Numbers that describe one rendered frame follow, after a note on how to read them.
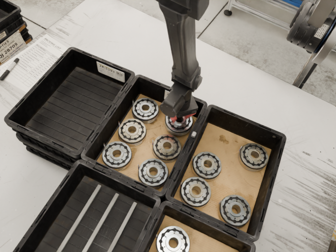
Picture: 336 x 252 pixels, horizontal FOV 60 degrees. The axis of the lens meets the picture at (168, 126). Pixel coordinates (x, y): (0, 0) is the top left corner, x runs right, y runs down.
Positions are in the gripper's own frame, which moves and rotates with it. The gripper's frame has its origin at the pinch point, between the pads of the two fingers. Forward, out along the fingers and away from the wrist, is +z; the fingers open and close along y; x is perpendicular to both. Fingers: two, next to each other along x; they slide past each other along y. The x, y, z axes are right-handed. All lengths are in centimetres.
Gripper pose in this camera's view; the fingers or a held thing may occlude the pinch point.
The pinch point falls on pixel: (179, 118)
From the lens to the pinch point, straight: 108.6
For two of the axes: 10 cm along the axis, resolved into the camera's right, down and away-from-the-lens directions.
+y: 9.4, -2.7, 2.1
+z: -0.4, 5.1, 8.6
